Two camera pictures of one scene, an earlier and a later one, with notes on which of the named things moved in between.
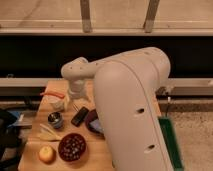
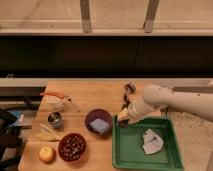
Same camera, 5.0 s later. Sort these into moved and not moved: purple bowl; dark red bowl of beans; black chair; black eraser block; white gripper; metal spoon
Moved: black eraser block; white gripper
Not moved: dark red bowl of beans; purple bowl; metal spoon; black chair
